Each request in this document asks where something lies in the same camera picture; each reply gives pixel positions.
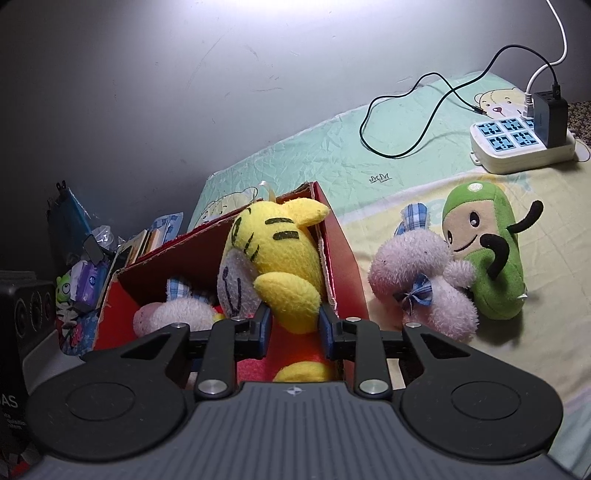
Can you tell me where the white bunny plush blue bow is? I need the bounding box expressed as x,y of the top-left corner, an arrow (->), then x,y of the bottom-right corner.
132,278 -> 223,337

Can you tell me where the yellow tiger plush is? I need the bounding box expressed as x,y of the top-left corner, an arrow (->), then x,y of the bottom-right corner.
216,198 -> 338,383

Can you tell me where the green pea plush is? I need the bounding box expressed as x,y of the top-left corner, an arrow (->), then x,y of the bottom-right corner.
442,181 -> 544,321

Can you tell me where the blue patterned cloth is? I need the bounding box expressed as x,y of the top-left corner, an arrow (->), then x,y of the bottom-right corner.
57,309 -> 99,356

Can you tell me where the red cardboard box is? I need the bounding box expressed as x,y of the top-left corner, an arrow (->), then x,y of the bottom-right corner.
91,180 -> 371,384

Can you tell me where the green frog toy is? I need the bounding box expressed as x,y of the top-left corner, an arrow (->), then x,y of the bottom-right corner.
55,272 -> 77,307

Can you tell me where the purple tissue pack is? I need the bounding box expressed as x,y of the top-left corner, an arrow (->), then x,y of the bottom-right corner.
70,260 -> 107,312

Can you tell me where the stack of books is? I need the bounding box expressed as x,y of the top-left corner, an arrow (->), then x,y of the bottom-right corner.
108,227 -> 165,277

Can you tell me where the pastel cartoon bed sheet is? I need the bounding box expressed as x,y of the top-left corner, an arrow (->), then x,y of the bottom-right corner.
190,75 -> 590,477

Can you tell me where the blue bag with clips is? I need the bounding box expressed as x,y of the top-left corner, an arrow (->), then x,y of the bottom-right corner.
46,180 -> 91,276

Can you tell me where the white power strip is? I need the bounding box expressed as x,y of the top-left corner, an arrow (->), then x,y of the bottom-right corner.
469,117 -> 576,175

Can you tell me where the black power adapter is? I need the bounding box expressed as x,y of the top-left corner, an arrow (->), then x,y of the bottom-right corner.
533,87 -> 568,149

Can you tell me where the patterned brown cloth furniture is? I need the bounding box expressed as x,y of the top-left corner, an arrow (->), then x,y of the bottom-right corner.
568,100 -> 591,147

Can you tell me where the white power cable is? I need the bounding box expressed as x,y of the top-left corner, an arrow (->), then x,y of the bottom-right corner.
523,0 -> 569,119

